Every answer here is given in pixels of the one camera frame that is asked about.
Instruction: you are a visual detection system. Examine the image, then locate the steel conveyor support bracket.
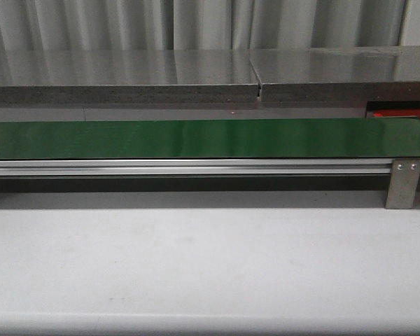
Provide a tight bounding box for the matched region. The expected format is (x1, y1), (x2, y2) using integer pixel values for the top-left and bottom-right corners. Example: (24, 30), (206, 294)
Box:
(385, 158), (420, 209)

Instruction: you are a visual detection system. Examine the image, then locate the green conveyor belt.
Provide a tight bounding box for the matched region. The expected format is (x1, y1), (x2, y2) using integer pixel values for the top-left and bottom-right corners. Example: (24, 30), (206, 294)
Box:
(0, 118), (420, 160)

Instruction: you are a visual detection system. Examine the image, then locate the aluminium conveyor side rail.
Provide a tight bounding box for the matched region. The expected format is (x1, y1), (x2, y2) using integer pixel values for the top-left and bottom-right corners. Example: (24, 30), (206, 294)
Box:
(0, 158), (393, 178)

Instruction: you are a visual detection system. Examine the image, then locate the grey counter right slab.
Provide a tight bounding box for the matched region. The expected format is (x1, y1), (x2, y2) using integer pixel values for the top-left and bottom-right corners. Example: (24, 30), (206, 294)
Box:
(250, 46), (420, 103)

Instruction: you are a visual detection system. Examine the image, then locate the grey curtain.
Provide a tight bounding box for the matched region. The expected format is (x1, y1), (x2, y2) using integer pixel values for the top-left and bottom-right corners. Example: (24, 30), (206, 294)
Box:
(0, 1), (406, 50)

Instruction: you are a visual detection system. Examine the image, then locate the red plastic tray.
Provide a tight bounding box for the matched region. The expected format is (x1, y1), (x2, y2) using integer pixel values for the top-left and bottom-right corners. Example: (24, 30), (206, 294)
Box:
(370, 109), (420, 119)

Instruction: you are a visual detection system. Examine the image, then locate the grey counter slab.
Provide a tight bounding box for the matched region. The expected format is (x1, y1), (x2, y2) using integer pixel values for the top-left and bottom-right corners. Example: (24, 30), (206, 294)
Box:
(250, 46), (420, 103)
(0, 50), (259, 105)

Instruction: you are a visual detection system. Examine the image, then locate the grey counter left slab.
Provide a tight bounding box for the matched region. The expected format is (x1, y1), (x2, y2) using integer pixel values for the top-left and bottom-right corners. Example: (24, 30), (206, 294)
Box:
(0, 50), (259, 105)

